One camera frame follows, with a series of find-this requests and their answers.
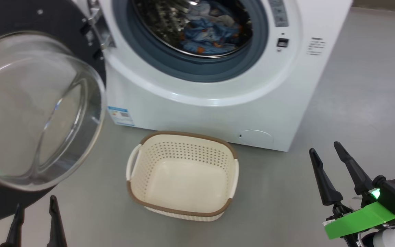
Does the white front-load washing machine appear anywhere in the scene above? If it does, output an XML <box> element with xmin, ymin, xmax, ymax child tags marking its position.
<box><xmin>71</xmin><ymin>0</ymin><xmax>353</xmax><ymax>152</ymax></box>

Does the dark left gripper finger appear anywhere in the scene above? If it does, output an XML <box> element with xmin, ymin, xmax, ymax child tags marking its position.
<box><xmin>47</xmin><ymin>196</ymin><xmax>68</xmax><ymax>247</ymax></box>
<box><xmin>0</xmin><ymin>202</ymin><xmax>25</xmax><ymax>247</ymax></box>

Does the blue cartoon print garment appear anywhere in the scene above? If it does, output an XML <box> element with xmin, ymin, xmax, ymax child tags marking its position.
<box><xmin>187</xmin><ymin>0</ymin><xmax>236</xmax><ymax>26</ymax></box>
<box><xmin>180</xmin><ymin>19</ymin><xmax>251</xmax><ymax>55</ymax></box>

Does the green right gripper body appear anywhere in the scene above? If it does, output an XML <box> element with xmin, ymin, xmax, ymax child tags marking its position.
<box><xmin>323</xmin><ymin>189</ymin><xmax>395</xmax><ymax>247</ymax></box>

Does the round drain filter cover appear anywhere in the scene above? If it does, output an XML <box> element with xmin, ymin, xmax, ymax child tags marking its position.
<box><xmin>239</xmin><ymin>130</ymin><xmax>274</xmax><ymax>146</ymax></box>

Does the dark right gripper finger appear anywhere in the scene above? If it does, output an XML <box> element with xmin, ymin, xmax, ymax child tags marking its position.
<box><xmin>309</xmin><ymin>148</ymin><xmax>344</xmax><ymax>206</ymax></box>
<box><xmin>334</xmin><ymin>141</ymin><xmax>373</xmax><ymax>195</ymax></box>

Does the printed text warning label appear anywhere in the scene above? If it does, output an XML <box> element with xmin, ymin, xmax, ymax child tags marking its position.
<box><xmin>307</xmin><ymin>37</ymin><xmax>326</xmax><ymax>56</ymax></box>

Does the brown skirting board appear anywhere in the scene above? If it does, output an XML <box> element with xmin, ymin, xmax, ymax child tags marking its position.
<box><xmin>352</xmin><ymin>0</ymin><xmax>395</xmax><ymax>14</ymax></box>

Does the steel washing machine drum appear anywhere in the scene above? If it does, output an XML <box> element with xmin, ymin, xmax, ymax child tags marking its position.
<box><xmin>132</xmin><ymin>0</ymin><xmax>253</xmax><ymax>58</ymax></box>

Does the grey rubber door gasket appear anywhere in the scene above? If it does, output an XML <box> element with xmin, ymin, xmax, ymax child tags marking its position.
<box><xmin>112</xmin><ymin>0</ymin><xmax>269</xmax><ymax>83</ymax></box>

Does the cream perforated laundry basket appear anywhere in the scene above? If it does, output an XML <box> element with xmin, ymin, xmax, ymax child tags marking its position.
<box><xmin>126</xmin><ymin>131</ymin><xmax>240</xmax><ymax>222</ymax></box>

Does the blue white energy label sticker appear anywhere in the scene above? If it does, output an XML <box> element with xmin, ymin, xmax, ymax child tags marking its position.
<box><xmin>108</xmin><ymin>106</ymin><xmax>135</xmax><ymax>127</ymax></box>

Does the black glass washing machine door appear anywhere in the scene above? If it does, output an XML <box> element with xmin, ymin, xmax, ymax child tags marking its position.
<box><xmin>0</xmin><ymin>0</ymin><xmax>107</xmax><ymax>225</ymax></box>

